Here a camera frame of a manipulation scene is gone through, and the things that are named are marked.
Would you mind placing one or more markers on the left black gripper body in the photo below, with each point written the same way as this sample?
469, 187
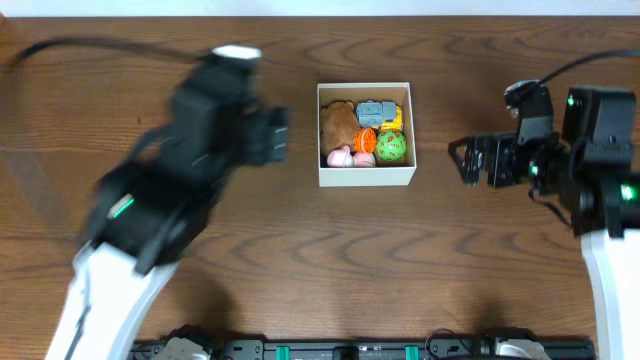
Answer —
275, 133

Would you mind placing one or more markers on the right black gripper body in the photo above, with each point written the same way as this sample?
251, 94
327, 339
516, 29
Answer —
484, 159

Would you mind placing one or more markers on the white duck toy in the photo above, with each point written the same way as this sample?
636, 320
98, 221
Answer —
343, 158

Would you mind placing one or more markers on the orange round spinner toy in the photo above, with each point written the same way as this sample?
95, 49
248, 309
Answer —
365, 140

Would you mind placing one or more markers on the green number ball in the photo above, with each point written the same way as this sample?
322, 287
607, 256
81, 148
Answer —
391, 145

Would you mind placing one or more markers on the yellow grey toy truck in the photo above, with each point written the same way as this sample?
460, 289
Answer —
383, 115

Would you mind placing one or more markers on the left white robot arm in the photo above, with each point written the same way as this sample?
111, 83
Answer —
147, 211

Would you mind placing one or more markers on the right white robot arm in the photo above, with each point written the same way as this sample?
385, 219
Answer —
599, 202

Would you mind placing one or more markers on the brown plush hamster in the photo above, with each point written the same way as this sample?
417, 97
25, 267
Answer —
339, 126

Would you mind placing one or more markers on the white cardboard box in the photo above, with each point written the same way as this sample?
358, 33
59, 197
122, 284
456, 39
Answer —
383, 174

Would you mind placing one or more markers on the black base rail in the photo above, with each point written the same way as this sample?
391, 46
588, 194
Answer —
189, 342

